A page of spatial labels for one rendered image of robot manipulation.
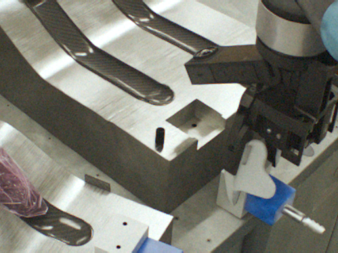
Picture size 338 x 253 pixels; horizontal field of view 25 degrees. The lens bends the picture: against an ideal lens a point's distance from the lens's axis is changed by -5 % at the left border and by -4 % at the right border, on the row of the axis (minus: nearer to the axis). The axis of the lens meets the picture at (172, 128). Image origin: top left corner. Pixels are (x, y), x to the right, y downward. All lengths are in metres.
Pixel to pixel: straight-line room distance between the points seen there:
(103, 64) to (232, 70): 0.23
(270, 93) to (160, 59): 0.22
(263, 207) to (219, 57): 0.18
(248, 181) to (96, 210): 0.16
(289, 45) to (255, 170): 0.16
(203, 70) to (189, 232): 0.19
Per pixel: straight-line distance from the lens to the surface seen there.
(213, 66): 0.81
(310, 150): 0.87
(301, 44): 0.72
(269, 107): 0.77
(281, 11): 0.70
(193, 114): 0.92
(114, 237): 0.77
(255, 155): 0.82
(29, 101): 1.00
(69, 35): 1.00
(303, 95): 0.76
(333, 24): 0.60
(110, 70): 0.96
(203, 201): 0.92
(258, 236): 1.14
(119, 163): 0.91
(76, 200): 0.84
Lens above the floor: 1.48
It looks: 42 degrees down
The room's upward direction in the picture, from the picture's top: 5 degrees clockwise
